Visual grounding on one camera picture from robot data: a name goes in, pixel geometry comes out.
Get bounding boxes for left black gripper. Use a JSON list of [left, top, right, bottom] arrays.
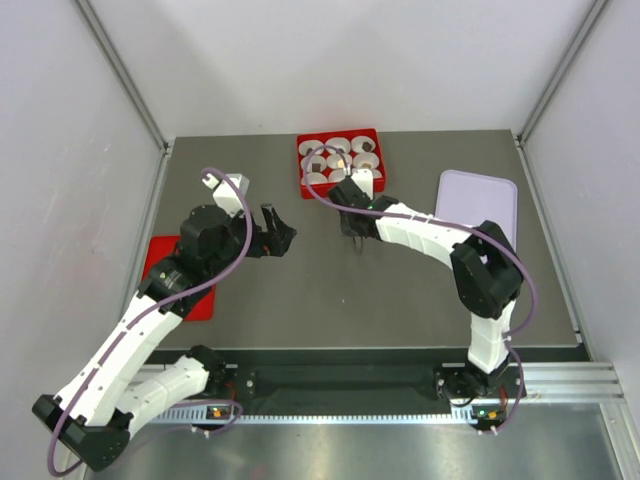
[[206, 203, 296, 277]]

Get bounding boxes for metal tongs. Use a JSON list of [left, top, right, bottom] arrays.
[[352, 237, 364, 256]]

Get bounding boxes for red box lid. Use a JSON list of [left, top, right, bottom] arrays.
[[141, 235, 216, 322]]

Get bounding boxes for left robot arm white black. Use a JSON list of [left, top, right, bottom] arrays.
[[32, 204, 296, 472]]

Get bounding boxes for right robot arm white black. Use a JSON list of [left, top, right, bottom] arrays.
[[328, 179, 523, 399]]

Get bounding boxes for red chocolate box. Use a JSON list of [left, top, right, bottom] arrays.
[[296, 128, 387, 202]]

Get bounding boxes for lilac plastic tray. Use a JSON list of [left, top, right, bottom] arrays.
[[434, 170, 518, 248]]

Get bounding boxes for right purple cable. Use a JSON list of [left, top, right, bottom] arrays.
[[302, 145, 541, 436]]

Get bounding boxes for purple cable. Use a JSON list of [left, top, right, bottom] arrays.
[[302, 145, 541, 436], [45, 166, 252, 476]]

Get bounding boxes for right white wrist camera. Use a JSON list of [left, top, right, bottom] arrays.
[[348, 168, 374, 200]]

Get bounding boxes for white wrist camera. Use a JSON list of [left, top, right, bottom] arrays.
[[348, 168, 374, 200], [202, 173, 250, 217]]

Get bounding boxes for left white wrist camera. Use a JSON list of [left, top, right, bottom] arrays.
[[202, 173, 250, 217]]

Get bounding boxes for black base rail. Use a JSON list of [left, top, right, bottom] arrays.
[[139, 347, 531, 416]]

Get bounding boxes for aluminium frame profile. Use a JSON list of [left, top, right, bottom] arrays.
[[71, 0, 169, 153]]

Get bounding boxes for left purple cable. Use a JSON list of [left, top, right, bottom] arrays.
[[45, 166, 252, 476]]

